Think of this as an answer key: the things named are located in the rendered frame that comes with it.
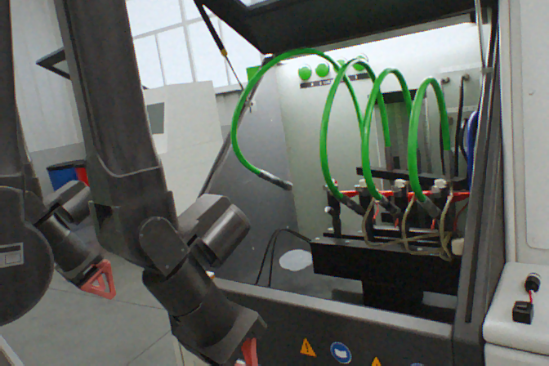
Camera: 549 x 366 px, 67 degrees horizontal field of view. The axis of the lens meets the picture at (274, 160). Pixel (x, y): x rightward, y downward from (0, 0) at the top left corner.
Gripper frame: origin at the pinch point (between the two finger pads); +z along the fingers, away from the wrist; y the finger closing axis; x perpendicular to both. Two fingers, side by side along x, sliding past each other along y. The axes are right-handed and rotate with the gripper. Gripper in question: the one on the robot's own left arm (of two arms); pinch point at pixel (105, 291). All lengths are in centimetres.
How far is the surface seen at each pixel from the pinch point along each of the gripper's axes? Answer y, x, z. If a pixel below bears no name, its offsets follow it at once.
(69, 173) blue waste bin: 566, -140, 115
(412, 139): -49, -43, -5
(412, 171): -50, -39, -1
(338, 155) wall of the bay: -7, -70, 20
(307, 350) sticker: -33.2, -13.3, 20.6
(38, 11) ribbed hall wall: 696, -301, -99
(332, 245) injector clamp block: -25.3, -36.3, 19.2
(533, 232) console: -63, -46, 18
